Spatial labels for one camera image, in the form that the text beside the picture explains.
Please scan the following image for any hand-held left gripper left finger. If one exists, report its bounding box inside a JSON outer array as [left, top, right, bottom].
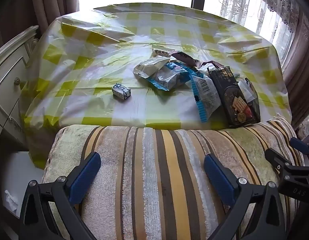
[[19, 152, 102, 240]]

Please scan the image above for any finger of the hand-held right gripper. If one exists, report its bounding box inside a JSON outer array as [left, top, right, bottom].
[[289, 137, 309, 155], [265, 148, 296, 174]]

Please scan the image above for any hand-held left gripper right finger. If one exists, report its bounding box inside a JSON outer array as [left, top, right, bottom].
[[204, 154, 287, 240]]

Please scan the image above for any clear white ring snack packet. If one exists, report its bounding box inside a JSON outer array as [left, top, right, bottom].
[[133, 57, 170, 79]]

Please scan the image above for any striped chair cushion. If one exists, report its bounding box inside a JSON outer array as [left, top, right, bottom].
[[42, 116, 307, 240]]

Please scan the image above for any black cracker box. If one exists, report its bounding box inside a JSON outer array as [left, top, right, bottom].
[[208, 66, 261, 128]]

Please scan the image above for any patterned mauve curtain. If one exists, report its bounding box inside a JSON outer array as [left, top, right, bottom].
[[281, 4, 309, 132]]

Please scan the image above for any blue edged barcode packet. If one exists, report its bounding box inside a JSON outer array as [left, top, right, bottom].
[[190, 76, 221, 123]]

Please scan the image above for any small blue white wrapped packet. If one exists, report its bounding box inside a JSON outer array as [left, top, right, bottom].
[[112, 83, 132, 100]]

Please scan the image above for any blue snack packet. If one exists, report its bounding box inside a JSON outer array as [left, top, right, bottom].
[[148, 62, 195, 91]]

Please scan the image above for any torn pink wrapper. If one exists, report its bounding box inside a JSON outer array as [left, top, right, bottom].
[[199, 60, 222, 72]]

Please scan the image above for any yellow white checkered tablecloth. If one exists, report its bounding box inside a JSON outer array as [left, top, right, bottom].
[[20, 3, 292, 172]]

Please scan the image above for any pink snack packet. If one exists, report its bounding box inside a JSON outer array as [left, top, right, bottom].
[[170, 51, 200, 68]]

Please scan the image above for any cream dresser with drawers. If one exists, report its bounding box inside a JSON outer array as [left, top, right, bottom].
[[0, 25, 40, 155]]

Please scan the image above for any beige nut packet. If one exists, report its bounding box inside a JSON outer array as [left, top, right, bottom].
[[151, 47, 175, 59]]

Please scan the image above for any white lace curtain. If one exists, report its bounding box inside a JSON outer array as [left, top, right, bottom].
[[219, 0, 303, 34]]

